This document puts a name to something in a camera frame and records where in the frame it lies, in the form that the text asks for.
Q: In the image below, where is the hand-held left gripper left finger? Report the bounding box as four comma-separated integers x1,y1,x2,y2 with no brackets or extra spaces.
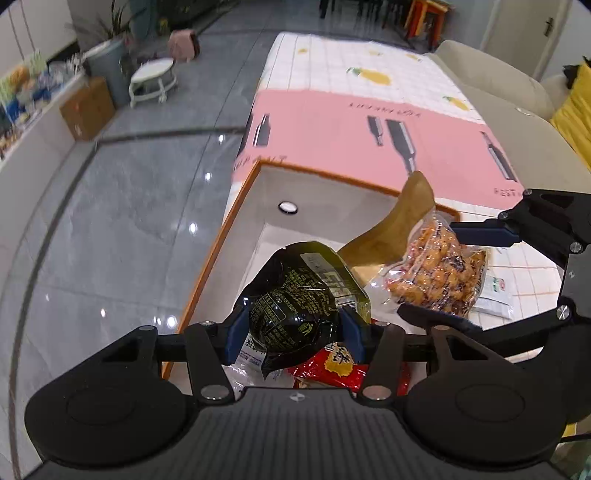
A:
99,307,250,402

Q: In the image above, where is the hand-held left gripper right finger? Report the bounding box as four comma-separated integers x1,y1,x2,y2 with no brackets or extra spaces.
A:
339,307,515,407

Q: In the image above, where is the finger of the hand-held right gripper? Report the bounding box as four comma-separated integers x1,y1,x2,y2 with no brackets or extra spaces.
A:
396,302,561,358
449,187,591,268

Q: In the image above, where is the clear packet of white balls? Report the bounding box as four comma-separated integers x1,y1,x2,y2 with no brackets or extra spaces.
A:
222,339,296,400

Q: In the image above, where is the red cartoon snack packet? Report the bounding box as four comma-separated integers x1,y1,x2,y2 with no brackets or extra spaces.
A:
287,344,411,395

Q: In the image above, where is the spicy snack packet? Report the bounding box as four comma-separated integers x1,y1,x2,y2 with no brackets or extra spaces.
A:
369,210,489,319

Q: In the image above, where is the black and green snack packet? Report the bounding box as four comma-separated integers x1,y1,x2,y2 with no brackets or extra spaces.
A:
244,241,372,380

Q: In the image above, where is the white sachet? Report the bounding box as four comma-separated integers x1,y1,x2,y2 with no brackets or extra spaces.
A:
473,272,515,320

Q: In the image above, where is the tan packet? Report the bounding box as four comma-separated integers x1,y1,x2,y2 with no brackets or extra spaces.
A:
336,171,437,284

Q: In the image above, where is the orange cardboard storage box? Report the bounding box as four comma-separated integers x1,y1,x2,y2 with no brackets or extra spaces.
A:
161,162,462,398

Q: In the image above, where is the beige sofa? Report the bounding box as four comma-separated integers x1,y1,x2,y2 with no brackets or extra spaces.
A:
434,39,591,195

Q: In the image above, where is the yellow cushion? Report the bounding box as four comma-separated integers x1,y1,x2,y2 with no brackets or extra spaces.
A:
549,62,591,162

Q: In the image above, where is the dark cloth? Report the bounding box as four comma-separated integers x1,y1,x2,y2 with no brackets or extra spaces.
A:
562,55,591,86

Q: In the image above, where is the printed lemon and bottle tablecloth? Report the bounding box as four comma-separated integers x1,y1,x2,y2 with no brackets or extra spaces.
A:
231,31,568,365

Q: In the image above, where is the white door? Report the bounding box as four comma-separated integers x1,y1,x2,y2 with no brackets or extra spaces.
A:
489,0,573,81

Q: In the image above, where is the orange stool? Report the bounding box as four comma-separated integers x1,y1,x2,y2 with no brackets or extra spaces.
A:
404,0,448,49

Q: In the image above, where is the brown cardboard box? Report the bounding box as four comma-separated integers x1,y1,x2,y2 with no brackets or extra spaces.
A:
59,76,116,141

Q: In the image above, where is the white television console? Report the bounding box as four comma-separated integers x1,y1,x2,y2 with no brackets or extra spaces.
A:
0,74,88,287

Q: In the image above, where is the white round wheeled stool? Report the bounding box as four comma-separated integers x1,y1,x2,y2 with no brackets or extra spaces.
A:
128,58,178,108

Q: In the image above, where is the grey round bin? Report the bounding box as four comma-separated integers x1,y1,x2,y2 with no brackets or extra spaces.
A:
83,39,132,108

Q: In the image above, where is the pile of small toys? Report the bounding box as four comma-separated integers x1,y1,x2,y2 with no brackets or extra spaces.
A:
44,60,86,93

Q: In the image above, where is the teddy bear picture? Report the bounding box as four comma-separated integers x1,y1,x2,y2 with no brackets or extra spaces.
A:
0,51,47,125

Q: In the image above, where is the long-leaf potted plant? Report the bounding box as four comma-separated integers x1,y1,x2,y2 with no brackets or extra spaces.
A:
69,0,153,51

